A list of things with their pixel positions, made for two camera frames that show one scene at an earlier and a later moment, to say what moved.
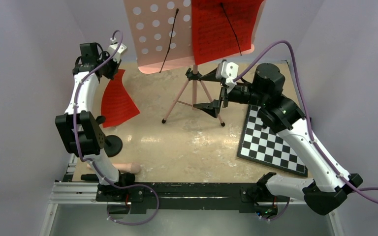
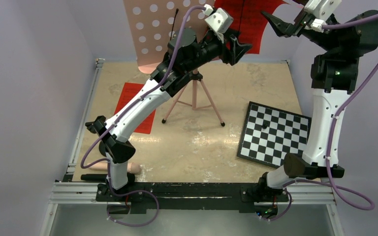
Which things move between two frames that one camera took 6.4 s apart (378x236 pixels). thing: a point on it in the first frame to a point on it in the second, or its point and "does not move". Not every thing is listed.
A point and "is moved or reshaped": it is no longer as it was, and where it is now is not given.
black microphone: (93, 177) does not move
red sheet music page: (116, 105) to (129, 90)
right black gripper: (212, 108) to (283, 29)
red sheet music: (222, 28) is moved or reshaped
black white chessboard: (260, 145) does not move
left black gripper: (115, 67) to (236, 51)
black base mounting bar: (241, 196) does not move
